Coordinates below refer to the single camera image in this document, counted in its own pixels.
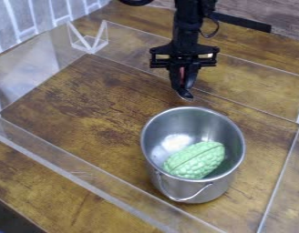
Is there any green bitter gourd toy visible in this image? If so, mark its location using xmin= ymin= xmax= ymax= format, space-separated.
xmin=163 ymin=141 xmax=224 ymax=179

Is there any black cable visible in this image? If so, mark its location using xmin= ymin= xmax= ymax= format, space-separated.
xmin=116 ymin=0 xmax=221 ymax=40

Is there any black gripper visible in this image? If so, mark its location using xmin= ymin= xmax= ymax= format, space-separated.
xmin=149 ymin=22 xmax=220 ymax=90

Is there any stainless steel pot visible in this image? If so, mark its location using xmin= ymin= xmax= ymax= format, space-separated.
xmin=141 ymin=106 xmax=245 ymax=204

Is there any clear acrylic corner bracket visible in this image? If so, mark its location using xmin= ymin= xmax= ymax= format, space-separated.
xmin=66 ymin=21 xmax=109 ymax=54

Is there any black wall strip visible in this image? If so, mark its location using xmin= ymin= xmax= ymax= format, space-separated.
xmin=213 ymin=13 xmax=271 ymax=33

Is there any orange handled metal spoon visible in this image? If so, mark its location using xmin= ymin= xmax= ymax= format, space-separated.
xmin=176 ymin=67 xmax=193 ymax=101

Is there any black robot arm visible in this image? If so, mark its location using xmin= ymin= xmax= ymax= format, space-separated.
xmin=149 ymin=0 xmax=219 ymax=93

